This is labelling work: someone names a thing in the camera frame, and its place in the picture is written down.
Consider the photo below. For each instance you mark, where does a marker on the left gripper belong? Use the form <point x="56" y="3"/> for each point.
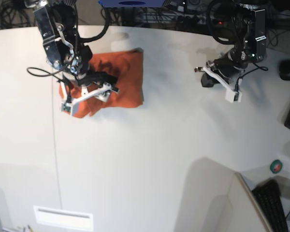
<point x="227" y="66"/>

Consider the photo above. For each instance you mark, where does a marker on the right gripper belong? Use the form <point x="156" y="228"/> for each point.
<point x="76" y="64"/>

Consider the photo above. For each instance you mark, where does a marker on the orange t-shirt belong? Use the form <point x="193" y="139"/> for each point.
<point x="127" y="66"/>

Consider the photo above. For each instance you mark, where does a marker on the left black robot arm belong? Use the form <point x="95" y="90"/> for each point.
<point x="240" y="23"/>

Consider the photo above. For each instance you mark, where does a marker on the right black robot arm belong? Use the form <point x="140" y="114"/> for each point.
<point x="57" y="21"/>

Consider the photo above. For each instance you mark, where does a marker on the black computer mouse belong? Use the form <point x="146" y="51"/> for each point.
<point x="284" y="70"/>

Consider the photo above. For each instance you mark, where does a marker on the blue box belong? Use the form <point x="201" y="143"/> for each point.
<point x="134" y="3"/>

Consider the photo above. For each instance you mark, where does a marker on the green tape roll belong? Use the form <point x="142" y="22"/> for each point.
<point x="276" y="166"/>

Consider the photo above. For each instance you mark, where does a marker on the black keyboard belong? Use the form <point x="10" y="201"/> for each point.
<point x="268" y="196"/>

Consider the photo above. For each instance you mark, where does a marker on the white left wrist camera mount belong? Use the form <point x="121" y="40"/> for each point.
<point x="209" y="79"/>

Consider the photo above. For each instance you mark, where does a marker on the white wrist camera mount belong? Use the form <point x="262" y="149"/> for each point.
<point x="71" y="105"/>
<point x="209" y="79"/>

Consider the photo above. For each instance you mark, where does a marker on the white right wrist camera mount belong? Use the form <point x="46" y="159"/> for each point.
<point x="71" y="105"/>

